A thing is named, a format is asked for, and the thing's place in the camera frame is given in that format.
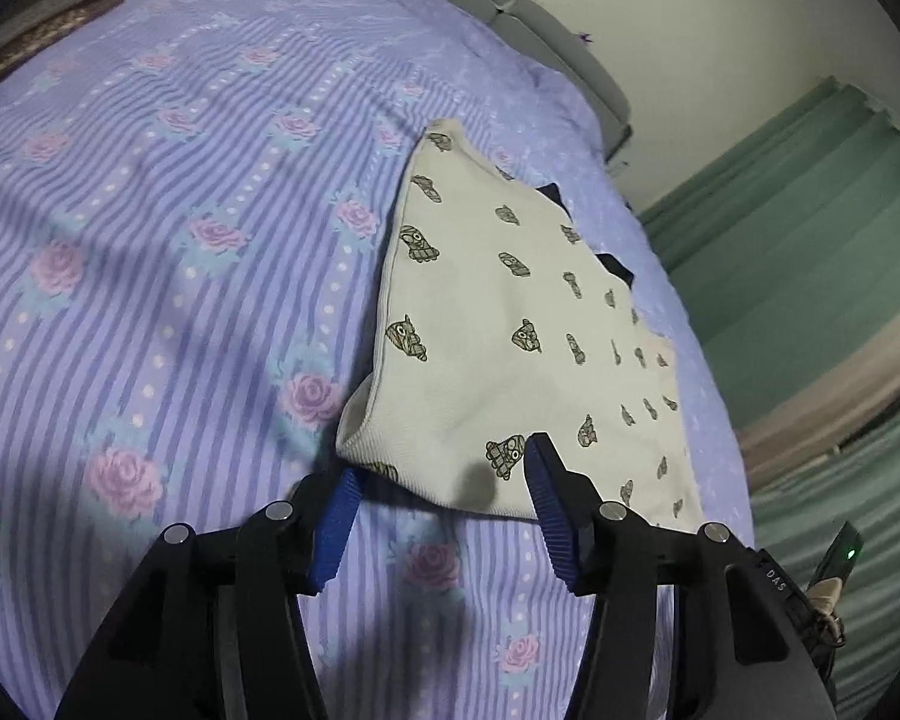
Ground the beige folded cloth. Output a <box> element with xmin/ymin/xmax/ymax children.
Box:
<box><xmin>0</xmin><ymin>0</ymin><xmax>125</xmax><ymax>46</ymax></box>

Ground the brown patterned folded cloth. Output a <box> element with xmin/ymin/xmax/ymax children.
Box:
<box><xmin>0</xmin><ymin>0</ymin><xmax>133</xmax><ymax>95</ymax></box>

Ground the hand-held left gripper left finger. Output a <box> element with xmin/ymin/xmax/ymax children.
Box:
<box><xmin>54</xmin><ymin>465</ymin><xmax>367</xmax><ymax>720</ymax></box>

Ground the cream printed polo shirt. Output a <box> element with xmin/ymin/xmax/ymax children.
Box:
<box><xmin>335</xmin><ymin>118</ymin><xmax>707</xmax><ymax>533</ymax></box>

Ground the green curtain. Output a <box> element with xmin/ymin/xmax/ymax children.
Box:
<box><xmin>636</xmin><ymin>75</ymin><xmax>900</xmax><ymax>410</ymax></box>
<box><xmin>748</xmin><ymin>390</ymin><xmax>900</xmax><ymax>720</ymax></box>

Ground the beige curtain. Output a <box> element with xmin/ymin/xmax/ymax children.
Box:
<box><xmin>733</xmin><ymin>307</ymin><xmax>900</xmax><ymax>492</ymax></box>

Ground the bed with purple floral sheet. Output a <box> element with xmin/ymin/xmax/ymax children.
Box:
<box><xmin>0</xmin><ymin>0</ymin><xmax>757</xmax><ymax>720</ymax></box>

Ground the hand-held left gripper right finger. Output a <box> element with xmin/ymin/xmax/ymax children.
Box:
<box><xmin>523</xmin><ymin>433</ymin><xmax>838</xmax><ymax>720</ymax></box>

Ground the grey padded headboard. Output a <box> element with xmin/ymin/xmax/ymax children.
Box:
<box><xmin>386</xmin><ymin>0</ymin><xmax>635</xmax><ymax>164</ymax></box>

